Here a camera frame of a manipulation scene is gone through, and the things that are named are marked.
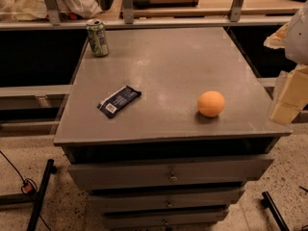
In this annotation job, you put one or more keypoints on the black stand leg right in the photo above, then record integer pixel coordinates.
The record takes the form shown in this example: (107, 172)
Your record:
(269, 203)

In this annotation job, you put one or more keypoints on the white cloth pile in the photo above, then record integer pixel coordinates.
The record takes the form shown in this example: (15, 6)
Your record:
(29, 10)

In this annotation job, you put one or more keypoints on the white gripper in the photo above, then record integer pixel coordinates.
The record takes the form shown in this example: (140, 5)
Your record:
(297, 38)

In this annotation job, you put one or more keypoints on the green soda can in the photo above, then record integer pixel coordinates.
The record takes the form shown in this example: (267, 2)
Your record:
(97, 38)

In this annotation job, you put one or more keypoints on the black stand leg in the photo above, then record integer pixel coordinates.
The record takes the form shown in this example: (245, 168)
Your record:
(269, 203)
(49, 169)

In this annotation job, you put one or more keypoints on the dark blue snack wrapper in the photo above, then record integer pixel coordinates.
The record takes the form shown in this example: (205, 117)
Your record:
(112, 105)

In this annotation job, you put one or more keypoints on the black stand leg left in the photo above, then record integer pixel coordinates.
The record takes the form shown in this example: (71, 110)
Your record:
(49, 169)

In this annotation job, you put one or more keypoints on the grey drawer cabinet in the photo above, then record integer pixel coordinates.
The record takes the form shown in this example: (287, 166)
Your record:
(159, 161)

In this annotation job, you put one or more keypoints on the orange fruit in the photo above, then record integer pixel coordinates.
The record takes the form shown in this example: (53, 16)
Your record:
(210, 103)

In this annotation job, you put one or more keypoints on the grey metal railing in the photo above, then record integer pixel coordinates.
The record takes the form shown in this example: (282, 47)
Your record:
(206, 13)

